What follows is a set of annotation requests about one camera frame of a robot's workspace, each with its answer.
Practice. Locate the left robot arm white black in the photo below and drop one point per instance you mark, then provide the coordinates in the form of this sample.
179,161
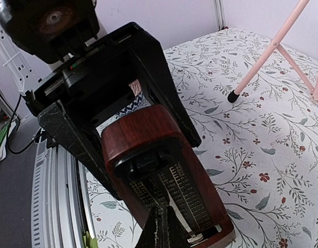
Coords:
29,71

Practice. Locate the floral patterned table mat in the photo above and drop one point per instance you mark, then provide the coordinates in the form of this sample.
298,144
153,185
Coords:
261,152

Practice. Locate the red patterned ceramic bowl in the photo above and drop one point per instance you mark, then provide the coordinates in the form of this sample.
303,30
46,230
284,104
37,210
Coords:
138,103

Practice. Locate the aluminium front rail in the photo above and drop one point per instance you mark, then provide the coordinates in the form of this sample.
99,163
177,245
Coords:
60,207

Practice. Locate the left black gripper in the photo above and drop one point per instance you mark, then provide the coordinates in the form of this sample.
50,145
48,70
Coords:
95,84

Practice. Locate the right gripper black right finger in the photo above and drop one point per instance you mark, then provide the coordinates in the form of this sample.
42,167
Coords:
172,230

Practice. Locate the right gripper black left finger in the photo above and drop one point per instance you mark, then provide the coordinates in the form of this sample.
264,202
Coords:
152,233

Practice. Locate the green tape piece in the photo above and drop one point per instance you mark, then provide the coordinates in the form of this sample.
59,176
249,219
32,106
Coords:
89,242

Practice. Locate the brown wooden metronome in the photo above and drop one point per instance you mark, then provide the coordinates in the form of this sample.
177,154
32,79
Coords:
151,164

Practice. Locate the right aluminium frame post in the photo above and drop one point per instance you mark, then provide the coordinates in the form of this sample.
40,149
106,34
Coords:
220,14

